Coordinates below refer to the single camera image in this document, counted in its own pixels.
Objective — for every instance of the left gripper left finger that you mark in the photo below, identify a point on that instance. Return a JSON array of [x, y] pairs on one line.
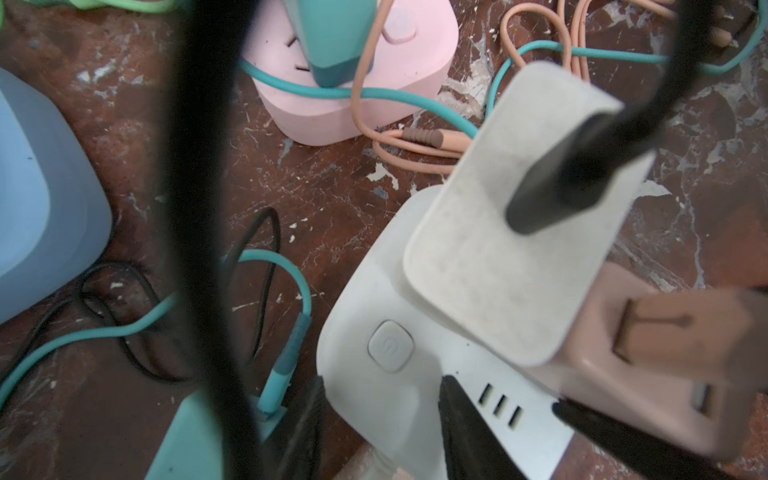
[[293, 449]]

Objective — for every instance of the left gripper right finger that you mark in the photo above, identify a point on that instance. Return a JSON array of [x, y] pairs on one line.
[[471, 449]]

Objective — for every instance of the teal charger plug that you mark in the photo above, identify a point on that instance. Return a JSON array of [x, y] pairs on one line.
[[192, 447]]

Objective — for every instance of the white power strip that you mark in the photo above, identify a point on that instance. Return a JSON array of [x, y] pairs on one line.
[[383, 352]]

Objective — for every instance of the pink charger plug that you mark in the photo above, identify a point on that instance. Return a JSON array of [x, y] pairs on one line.
[[683, 366]]

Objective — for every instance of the blue power strip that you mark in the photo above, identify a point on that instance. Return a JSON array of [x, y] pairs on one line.
[[55, 217]]

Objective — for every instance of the teal chargers on pink strip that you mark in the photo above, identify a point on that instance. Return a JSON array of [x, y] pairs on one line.
[[332, 36]]

